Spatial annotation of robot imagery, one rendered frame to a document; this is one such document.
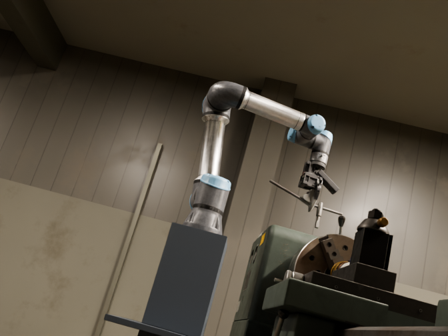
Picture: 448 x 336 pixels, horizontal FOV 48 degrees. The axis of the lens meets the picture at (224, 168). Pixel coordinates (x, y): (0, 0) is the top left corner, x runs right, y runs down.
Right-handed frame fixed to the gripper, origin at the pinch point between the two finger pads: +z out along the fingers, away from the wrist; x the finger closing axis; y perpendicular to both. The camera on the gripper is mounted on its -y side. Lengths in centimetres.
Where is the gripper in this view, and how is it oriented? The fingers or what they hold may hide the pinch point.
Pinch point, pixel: (311, 209)
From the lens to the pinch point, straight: 215.4
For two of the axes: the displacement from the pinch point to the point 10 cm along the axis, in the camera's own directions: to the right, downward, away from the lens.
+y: -9.5, -3.2, -0.7
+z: -2.8, 9.1, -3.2
